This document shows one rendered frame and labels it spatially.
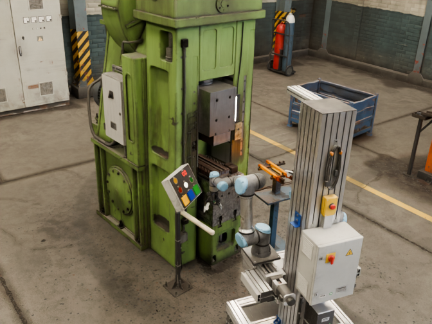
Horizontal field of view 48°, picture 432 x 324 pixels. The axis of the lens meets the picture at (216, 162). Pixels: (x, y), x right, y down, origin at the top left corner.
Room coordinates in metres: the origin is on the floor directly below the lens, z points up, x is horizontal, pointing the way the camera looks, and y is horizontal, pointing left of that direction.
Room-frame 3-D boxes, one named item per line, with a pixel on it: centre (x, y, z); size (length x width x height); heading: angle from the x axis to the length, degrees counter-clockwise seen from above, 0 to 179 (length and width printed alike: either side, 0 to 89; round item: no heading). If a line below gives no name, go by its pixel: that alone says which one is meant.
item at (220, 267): (3.97, -0.08, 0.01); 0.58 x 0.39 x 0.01; 132
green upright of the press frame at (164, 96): (4.08, 0.41, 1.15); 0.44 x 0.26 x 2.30; 42
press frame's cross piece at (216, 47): (4.31, 0.16, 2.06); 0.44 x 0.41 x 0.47; 42
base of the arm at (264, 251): (3.02, -0.36, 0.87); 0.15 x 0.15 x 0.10
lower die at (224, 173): (4.16, 0.09, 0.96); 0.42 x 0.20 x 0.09; 42
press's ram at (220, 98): (4.19, 0.06, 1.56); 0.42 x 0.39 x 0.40; 42
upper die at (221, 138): (4.16, 0.09, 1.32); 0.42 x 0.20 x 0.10; 42
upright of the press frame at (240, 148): (4.53, -0.09, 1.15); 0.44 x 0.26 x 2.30; 42
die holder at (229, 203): (4.21, 0.06, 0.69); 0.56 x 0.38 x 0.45; 42
